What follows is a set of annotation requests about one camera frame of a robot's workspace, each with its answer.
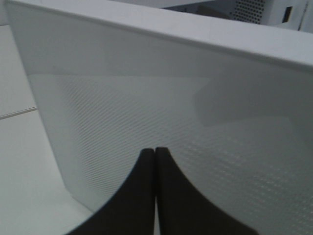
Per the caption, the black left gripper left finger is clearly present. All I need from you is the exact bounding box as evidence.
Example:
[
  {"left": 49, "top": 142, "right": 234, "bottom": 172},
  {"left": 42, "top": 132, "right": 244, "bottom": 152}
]
[{"left": 68, "top": 148, "right": 156, "bottom": 235}]

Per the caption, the white microwave oven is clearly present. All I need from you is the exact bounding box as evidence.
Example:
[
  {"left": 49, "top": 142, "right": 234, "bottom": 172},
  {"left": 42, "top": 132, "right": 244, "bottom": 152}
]
[{"left": 166, "top": 0, "right": 313, "bottom": 33}]

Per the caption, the white microwave door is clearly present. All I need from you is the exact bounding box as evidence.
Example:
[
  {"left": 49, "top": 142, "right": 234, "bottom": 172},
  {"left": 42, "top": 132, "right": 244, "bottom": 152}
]
[{"left": 4, "top": 0, "right": 313, "bottom": 235}]

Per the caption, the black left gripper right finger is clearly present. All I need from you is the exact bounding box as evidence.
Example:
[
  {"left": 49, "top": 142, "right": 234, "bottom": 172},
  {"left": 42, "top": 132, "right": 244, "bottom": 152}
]
[{"left": 155, "top": 147, "right": 257, "bottom": 235}]

